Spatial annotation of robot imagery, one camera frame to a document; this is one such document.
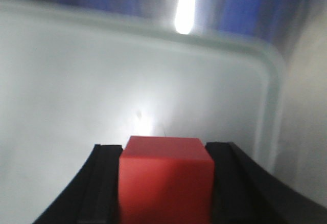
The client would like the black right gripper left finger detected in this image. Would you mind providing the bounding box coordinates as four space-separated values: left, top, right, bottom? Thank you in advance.
34 144 122 223

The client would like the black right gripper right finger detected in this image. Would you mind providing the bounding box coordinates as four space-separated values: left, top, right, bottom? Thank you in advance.
205 142 326 223

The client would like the red cube block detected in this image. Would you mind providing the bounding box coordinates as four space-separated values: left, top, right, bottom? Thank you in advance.
118 136 215 223

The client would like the grey metal tray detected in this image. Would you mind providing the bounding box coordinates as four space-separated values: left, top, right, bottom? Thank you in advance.
1 0 284 223

